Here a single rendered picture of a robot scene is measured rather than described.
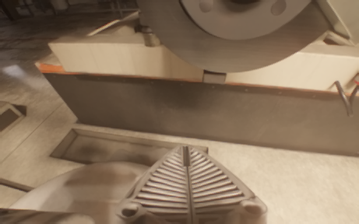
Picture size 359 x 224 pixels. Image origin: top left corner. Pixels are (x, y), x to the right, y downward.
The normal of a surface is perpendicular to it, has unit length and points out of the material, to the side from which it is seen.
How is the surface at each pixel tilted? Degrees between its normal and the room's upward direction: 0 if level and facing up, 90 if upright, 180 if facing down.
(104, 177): 1
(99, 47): 90
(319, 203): 0
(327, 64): 90
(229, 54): 90
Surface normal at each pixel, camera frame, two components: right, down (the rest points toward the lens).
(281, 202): -0.03, -0.69
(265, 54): -0.16, 0.71
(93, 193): 0.00, 0.43
